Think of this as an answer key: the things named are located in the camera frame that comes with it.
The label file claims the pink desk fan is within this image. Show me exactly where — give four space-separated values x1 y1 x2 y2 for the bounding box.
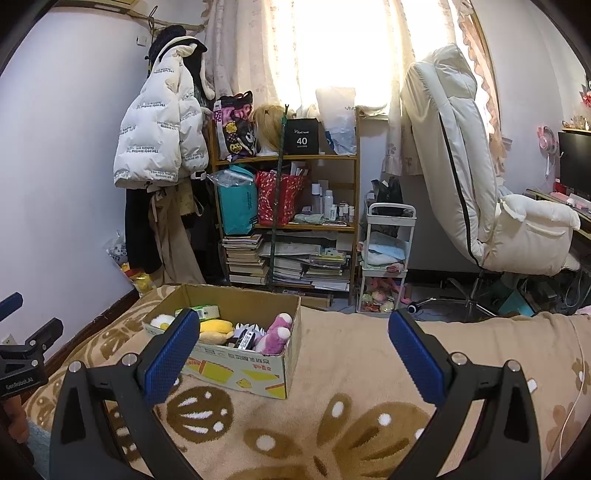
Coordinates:
537 126 560 179

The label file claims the pile of small plush toys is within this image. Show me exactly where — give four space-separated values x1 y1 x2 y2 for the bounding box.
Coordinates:
362 285 399 313

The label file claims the green tissue pack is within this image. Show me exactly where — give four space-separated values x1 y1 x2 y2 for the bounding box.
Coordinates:
187 305 221 322

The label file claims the black monitor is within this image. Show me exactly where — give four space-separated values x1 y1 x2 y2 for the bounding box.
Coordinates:
558 130 591 200

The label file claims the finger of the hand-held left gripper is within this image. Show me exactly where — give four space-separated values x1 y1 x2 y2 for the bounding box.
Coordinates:
0 292 24 322
23 318 64 365

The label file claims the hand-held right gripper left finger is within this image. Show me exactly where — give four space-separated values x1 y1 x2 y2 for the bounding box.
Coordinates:
48 308 201 480

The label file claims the pink plush toy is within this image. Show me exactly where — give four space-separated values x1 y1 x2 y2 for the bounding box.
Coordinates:
253 313 294 356

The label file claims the teal box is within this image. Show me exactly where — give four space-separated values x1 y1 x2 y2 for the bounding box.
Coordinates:
499 285 537 318

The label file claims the light blue cloth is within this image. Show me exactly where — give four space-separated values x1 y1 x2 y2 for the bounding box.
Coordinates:
365 240 407 267

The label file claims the green pole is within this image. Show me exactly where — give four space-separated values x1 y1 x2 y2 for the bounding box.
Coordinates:
269 104 291 292

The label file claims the wooden shelf rack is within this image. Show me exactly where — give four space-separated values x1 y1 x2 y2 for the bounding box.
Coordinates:
210 108 362 305

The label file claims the white trolley cart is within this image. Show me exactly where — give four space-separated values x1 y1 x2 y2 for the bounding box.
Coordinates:
358 202 417 315

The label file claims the floral curtain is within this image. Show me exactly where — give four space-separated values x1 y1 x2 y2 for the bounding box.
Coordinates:
203 0 504 177

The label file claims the pile of books and papers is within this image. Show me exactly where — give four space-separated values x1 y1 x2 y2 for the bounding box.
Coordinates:
259 230 354 293

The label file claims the white-haired plush doll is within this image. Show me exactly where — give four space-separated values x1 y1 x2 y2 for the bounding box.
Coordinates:
233 322 265 344

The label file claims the cluttered desk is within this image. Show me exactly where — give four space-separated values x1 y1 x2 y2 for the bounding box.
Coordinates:
526 186 591 243

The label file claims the white plastic bag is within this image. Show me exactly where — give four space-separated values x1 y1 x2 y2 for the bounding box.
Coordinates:
315 87 358 156

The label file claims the blonde wig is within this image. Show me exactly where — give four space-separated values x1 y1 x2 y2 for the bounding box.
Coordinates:
250 104 287 157

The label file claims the stack of old books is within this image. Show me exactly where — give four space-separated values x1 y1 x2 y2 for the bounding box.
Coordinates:
222 233 271 286

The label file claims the cartoon patterned bag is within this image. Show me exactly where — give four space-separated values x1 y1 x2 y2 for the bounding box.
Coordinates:
213 91 259 161

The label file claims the clear bag with toy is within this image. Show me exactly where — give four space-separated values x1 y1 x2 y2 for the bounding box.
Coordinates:
106 234 131 269

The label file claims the person's left hand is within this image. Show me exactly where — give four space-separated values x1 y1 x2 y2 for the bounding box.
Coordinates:
6 396 29 441

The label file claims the black hanging garment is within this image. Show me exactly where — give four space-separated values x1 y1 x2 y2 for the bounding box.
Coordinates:
124 185 163 274

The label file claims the black square box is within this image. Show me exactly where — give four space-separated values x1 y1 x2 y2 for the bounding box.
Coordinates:
283 117 320 155

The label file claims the printed cardboard box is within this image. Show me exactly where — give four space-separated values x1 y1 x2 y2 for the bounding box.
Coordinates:
142 283 302 400

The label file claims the red gift bag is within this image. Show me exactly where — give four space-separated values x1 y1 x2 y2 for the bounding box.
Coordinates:
255 170 308 227

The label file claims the cluster of cosmetic bottles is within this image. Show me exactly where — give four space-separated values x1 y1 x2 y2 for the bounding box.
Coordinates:
310 182 356 221

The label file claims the white cable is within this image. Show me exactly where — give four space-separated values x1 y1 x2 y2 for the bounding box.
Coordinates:
555 360 590 468

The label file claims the beige hanging garment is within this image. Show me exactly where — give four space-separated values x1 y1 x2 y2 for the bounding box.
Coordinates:
148 182 218 284

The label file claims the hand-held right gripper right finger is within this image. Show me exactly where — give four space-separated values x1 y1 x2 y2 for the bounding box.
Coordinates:
388 308 541 480

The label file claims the white puffer jacket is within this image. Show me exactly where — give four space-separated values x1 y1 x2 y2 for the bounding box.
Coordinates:
113 36 215 189

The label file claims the yellow plush toy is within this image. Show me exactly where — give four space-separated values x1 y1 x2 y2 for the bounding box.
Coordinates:
198 319 237 345

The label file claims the teal paper bag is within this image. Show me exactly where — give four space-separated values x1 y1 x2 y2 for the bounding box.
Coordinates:
209 167 259 235

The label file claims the cream office chair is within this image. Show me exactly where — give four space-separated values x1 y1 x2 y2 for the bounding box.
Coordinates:
399 44 581 324

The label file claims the black bag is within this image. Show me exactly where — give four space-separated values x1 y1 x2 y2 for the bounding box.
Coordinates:
369 176 414 217

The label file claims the beige flower blanket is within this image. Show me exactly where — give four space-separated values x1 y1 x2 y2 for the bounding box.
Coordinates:
21 284 591 480

